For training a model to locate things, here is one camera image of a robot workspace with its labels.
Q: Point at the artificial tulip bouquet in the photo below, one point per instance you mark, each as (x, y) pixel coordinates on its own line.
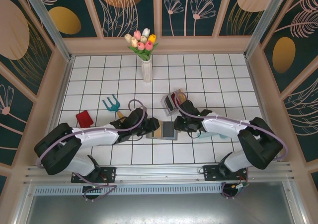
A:
(141, 45)

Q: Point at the grey metal panel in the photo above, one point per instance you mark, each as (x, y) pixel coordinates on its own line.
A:
(159, 209)

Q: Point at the red toy shovel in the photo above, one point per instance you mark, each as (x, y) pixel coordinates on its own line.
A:
(84, 118)

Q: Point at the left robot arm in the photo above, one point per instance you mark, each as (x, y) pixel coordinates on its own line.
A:
(99, 137)

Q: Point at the black credit card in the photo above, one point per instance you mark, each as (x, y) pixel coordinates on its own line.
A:
(168, 129)
(169, 103)

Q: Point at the teal garden fork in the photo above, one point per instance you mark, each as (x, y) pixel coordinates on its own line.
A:
(113, 107)

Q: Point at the aluminium mounting rail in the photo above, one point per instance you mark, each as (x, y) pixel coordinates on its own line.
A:
(159, 175)

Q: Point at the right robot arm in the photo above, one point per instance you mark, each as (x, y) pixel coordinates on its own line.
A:
(221, 128)

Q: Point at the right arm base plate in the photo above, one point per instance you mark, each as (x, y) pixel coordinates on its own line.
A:
(211, 173)

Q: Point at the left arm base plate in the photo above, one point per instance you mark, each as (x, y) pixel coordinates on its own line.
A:
(109, 174)

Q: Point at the tan credit card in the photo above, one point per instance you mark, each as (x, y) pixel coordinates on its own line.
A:
(181, 97)

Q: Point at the red credit card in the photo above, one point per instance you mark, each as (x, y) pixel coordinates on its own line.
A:
(173, 97)

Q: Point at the light teal scoop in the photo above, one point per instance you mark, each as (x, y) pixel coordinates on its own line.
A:
(206, 135)

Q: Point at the white ribbed vase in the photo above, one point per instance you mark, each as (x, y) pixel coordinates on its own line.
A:
(147, 71)

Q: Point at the aluminium frame post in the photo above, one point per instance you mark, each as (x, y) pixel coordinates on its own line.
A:
(48, 22)
(264, 22)

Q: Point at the gold credit card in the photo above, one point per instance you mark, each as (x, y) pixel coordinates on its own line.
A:
(156, 133)

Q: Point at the clear box of seed packets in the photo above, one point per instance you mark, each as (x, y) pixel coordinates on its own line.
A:
(170, 112)

